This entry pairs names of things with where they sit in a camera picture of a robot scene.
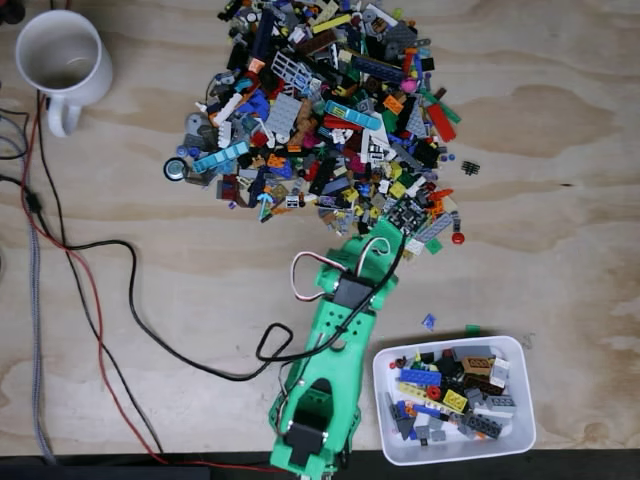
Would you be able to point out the white square Lego plate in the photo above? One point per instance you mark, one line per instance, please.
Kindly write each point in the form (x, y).
(416, 245)

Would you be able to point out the tan Lego claw piece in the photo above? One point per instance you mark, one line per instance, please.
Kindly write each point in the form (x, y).
(410, 255)

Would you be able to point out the yellow Lego brick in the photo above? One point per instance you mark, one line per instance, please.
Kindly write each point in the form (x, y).
(398, 189)
(455, 400)

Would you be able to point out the green square Lego plate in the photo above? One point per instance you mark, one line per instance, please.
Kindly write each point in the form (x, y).
(434, 246)

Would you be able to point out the grey long Lego plate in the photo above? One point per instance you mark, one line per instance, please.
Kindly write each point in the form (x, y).
(437, 227)

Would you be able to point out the red-orange Lego piece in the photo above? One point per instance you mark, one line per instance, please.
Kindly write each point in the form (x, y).
(440, 194)

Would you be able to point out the red round Lego piece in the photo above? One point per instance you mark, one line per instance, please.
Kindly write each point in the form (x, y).
(429, 395)
(457, 238)

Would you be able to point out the white printed Lego panel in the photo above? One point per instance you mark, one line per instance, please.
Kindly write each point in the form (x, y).
(374, 145)

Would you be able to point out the small blue Lego piece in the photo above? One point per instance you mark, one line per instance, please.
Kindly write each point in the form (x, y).
(428, 321)

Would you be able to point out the black white printed Lego tile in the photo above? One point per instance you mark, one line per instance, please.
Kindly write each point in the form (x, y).
(292, 201)

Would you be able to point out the black Lego grille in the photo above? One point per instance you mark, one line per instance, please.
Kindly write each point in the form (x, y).
(470, 167)

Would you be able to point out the orange Lego flame piece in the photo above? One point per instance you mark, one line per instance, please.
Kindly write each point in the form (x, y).
(280, 211)

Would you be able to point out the grey Lego wedge plate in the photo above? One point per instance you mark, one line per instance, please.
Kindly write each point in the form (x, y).
(417, 122)

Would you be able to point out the gold square Lego tile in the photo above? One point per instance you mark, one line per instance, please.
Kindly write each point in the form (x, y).
(280, 192)

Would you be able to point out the light blue printed Lego piece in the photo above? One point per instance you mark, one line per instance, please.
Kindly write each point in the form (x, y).
(355, 116)

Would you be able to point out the red long Lego plate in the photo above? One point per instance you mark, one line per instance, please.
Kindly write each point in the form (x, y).
(441, 122)

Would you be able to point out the light blue Lego pickaxe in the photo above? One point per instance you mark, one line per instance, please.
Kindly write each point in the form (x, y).
(265, 200)

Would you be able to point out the orange Lego brick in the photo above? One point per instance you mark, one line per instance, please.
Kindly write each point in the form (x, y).
(393, 103)

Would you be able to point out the small green Lego piece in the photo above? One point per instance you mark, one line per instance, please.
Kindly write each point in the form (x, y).
(472, 329)

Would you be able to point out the green long Lego plate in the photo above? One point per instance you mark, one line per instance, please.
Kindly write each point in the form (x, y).
(450, 114)

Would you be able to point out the pink round Lego piece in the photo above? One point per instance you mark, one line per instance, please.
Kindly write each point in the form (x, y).
(410, 85)

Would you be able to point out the dark grey Lego brick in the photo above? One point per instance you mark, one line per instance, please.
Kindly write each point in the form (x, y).
(472, 351)

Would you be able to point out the black Lego piece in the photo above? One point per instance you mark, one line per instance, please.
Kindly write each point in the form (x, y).
(447, 367)

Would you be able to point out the large grey Lego plate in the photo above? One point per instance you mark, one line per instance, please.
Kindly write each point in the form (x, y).
(282, 115)

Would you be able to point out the yellow long Lego plate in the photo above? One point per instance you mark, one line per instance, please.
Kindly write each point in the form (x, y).
(331, 23)
(412, 387)

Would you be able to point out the tan Lego brick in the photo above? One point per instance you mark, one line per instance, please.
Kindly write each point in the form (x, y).
(477, 364)

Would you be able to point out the dark blue long Lego plate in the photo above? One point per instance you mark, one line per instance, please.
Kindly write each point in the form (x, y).
(377, 68)

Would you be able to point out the black Lego brick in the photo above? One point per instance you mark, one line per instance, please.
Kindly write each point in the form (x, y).
(427, 64)

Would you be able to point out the dark brown Lego brick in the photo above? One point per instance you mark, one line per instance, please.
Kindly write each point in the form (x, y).
(477, 382)

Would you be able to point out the light grey Lego brick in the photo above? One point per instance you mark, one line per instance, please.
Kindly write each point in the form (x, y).
(500, 372)

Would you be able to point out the light blue long Lego brick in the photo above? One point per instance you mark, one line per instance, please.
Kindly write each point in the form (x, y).
(220, 157)

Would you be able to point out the large dark grey Lego piece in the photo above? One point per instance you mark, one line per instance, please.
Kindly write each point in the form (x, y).
(400, 35)

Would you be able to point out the brown Lego plate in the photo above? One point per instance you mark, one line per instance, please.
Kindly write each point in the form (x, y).
(315, 46)

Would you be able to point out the dark grey Lego slope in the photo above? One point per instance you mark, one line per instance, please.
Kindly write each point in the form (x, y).
(406, 429)

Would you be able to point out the white Lego lattice window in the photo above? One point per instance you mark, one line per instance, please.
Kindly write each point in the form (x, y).
(278, 59)

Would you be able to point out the dark grey Lego plate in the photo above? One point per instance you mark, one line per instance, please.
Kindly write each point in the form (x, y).
(482, 425)

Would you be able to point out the grey Lego dish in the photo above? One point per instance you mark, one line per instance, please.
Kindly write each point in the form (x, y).
(195, 122)

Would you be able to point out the grey Lego wheel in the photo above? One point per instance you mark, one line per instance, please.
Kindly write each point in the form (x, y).
(174, 169)

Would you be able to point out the white plastic bin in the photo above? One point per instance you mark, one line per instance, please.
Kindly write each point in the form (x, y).
(450, 452)

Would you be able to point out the dark blue long Lego bar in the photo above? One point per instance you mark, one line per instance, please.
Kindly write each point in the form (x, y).
(262, 35)

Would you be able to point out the white ceramic mug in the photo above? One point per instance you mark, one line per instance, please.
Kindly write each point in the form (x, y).
(97, 80)

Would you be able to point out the black object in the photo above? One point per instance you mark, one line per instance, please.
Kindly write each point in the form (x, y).
(10, 12)

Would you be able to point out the black camera circuit board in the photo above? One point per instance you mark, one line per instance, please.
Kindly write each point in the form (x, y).
(405, 215)

